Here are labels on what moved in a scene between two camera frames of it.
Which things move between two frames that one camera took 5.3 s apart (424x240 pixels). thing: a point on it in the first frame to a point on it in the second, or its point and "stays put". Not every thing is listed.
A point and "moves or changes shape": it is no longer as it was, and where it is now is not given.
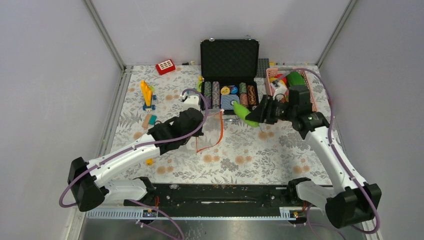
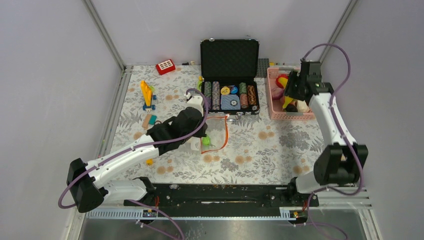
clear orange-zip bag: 213,130 moves or changes shape
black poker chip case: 229,72 stays put
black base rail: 261,197 stays put
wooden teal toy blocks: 149,119 stays put
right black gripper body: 276,110 to 293,88
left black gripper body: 199,134 stays put
